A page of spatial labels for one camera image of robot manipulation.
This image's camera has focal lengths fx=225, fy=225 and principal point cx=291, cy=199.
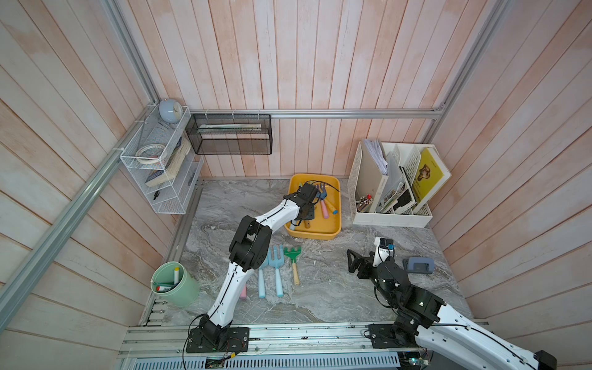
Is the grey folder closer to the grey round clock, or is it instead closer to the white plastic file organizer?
the white plastic file organizer

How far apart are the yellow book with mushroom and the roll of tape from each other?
1.00 meters

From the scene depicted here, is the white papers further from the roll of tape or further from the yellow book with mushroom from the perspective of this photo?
the roll of tape

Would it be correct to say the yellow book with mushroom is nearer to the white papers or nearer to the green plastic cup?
the white papers

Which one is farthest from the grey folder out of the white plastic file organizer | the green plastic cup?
the green plastic cup

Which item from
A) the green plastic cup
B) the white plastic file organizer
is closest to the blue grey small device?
the white plastic file organizer

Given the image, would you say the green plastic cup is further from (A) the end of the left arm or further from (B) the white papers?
(B) the white papers

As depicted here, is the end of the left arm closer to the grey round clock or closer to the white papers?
the white papers

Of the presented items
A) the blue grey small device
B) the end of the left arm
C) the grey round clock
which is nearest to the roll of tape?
the grey round clock

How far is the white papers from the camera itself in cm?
84

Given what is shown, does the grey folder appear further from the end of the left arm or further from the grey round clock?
the grey round clock

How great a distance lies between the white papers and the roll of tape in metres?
0.76

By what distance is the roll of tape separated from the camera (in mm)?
716

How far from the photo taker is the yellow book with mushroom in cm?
90

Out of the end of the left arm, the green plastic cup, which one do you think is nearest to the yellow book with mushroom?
the end of the left arm
